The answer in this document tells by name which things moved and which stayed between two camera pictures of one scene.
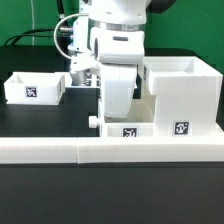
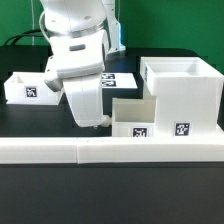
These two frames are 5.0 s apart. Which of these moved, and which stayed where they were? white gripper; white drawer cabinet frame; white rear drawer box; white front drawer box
Moved: white gripper
Stayed: white drawer cabinet frame; white rear drawer box; white front drawer box
